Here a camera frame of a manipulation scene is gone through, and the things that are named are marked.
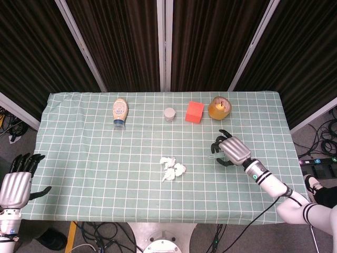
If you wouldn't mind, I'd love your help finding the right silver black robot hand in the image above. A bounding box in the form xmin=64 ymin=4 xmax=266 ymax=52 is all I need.
xmin=210 ymin=129 xmax=251 ymax=167

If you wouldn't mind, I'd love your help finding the white floor cable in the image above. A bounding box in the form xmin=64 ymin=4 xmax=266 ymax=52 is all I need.
xmin=70 ymin=244 xmax=98 ymax=252

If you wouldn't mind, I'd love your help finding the black shoe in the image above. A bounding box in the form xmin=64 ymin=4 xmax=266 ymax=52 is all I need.
xmin=35 ymin=228 xmax=68 ymax=251

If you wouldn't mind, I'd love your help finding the black trouser leg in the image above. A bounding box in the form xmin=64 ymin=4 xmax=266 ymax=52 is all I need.
xmin=314 ymin=186 xmax=337 ymax=209

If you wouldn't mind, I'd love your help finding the black equipment box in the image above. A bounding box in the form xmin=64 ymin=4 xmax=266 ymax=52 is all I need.
xmin=302 ymin=162 xmax=337 ymax=180

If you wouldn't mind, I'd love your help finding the green checked tablecloth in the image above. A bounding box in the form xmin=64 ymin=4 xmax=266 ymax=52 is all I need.
xmin=19 ymin=91 xmax=314 ymax=227

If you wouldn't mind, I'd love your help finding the orange-red cube box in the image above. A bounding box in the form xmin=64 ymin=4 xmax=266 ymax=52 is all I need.
xmin=185 ymin=101 xmax=205 ymax=124

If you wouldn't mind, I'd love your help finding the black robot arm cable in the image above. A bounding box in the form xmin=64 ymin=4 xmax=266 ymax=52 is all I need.
xmin=206 ymin=197 xmax=280 ymax=253

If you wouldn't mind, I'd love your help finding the dark olive trouser leg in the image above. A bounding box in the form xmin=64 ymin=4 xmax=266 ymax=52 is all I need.
xmin=19 ymin=220 xmax=52 ymax=240

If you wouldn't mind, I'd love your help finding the black floor cable bundle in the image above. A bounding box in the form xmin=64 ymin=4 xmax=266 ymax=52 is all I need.
xmin=73 ymin=221 xmax=137 ymax=253
xmin=0 ymin=106 xmax=29 ymax=144
xmin=206 ymin=223 xmax=230 ymax=253
xmin=293 ymin=106 xmax=337 ymax=159

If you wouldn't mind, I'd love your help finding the mayonnaise squeeze bottle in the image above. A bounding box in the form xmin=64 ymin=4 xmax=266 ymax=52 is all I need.
xmin=112 ymin=98 xmax=129 ymax=131

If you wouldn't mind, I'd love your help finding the dark fabric partition panel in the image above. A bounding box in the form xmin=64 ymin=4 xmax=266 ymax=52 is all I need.
xmin=0 ymin=0 xmax=106 ymax=131
xmin=164 ymin=0 xmax=280 ymax=92
xmin=55 ymin=0 xmax=165 ymax=93
xmin=229 ymin=0 xmax=337 ymax=134

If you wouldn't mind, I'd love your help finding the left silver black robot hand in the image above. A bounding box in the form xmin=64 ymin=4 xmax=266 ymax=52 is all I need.
xmin=0 ymin=153 xmax=53 ymax=209

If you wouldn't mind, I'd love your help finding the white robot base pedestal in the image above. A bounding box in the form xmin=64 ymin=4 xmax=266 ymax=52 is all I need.
xmin=127 ymin=222 xmax=197 ymax=253

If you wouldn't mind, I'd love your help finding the white black sneaker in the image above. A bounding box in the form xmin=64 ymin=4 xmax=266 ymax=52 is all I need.
xmin=304 ymin=174 xmax=324 ymax=201

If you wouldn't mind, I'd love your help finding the small grey lidded jar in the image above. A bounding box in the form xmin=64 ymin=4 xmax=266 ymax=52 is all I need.
xmin=163 ymin=107 xmax=176 ymax=123

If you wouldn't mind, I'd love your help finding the yellow floor strip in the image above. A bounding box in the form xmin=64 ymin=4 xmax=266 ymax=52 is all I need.
xmin=64 ymin=220 xmax=79 ymax=253

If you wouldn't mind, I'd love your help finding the white paper ball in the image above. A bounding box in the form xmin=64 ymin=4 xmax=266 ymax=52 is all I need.
xmin=160 ymin=156 xmax=177 ymax=169
xmin=173 ymin=162 xmax=187 ymax=177
xmin=161 ymin=168 xmax=176 ymax=183

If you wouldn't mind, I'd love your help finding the amber glass candle jar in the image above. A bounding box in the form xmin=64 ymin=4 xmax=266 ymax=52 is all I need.
xmin=207 ymin=96 xmax=232 ymax=121

